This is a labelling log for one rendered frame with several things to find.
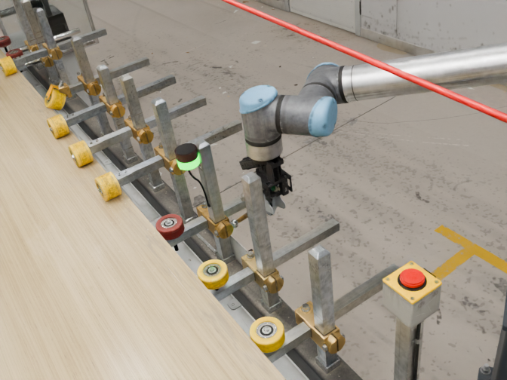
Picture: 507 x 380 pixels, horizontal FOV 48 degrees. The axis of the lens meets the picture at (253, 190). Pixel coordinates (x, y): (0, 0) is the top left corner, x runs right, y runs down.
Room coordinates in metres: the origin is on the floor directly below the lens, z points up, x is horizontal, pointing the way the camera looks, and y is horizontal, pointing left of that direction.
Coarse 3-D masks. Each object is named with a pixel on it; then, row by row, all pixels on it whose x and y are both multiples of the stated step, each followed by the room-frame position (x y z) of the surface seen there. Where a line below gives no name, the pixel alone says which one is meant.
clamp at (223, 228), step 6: (198, 210) 1.37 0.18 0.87; (204, 210) 1.36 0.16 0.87; (198, 216) 1.38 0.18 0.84; (204, 216) 1.34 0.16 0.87; (210, 222) 1.31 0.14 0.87; (222, 222) 1.30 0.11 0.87; (228, 222) 1.30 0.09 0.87; (210, 228) 1.32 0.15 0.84; (216, 228) 1.29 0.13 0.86; (222, 228) 1.27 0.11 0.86; (228, 228) 1.28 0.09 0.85; (216, 234) 1.27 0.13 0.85; (222, 234) 1.27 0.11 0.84; (228, 234) 1.28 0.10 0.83
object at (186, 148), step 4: (184, 144) 1.32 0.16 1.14; (188, 144) 1.32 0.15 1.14; (192, 144) 1.31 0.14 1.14; (180, 148) 1.31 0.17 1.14; (184, 148) 1.30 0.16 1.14; (188, 148) 1.30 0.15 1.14; (192, 148) 1.30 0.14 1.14; (176, 152) 1.29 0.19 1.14; (180, 152) 1.28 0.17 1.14; (184, 152) 1.28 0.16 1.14; (188, 152) 1.28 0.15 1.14; (200, 164) 1.30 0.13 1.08; (200, 168) 1.30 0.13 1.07; (192, 176) 1.29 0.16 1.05; (196, 180) 1.30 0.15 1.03; (200, 184) 1.30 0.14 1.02; (204, 192) 1.30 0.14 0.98; (208, 204) 1.30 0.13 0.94
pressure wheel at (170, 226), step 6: (162, 216) 1.32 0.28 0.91; (168, 216) 1.32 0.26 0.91; (174, 216) 1.31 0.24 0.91; (156, 222) 1.30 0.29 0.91; (162, 222) 1.30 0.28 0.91; (168, 222) 1.29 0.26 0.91; (174, 222) 1.29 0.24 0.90; (180, 222) 1.28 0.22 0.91; (156, 228) 1.28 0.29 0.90; (162, 228) 1.27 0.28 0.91; (168, 228) 1.26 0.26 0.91; (174, 228) 1.26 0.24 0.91; (180, 228) 1.27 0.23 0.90; (162, 234) 1.26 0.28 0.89; (168, 234) 1.25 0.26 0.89; (174, 234) 1.25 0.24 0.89; (180, 234) 1.26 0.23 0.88; (174, 246) 1.29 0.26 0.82
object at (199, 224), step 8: (232, 200) 1.41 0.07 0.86; (240, 200) 1.40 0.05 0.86; (224, 208) 1.37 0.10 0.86; (232, 208) 1.37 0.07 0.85; (240, 208) 1.39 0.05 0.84; (200, 216) 1.35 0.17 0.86; (192, 224) 1.32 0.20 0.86; (200, 224) 1.32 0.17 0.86; (184, 232) 1.29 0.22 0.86; (192, 232) 1.31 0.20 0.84; (168, 240) 1.27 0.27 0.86; (176, 240) 1.28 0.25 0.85
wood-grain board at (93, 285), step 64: (0, 128) 2.05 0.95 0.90; (0, 192) 1.60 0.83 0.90; (64, 192) 1.54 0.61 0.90; (0, 256) 1.27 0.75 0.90; (64, 256) 1.22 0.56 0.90; (128, 256) 1.18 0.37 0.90; (0, 320) 1.02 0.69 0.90; (64, 320) 0.98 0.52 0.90; (128, 320) 0.95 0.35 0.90; (192, 320) 0.92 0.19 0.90
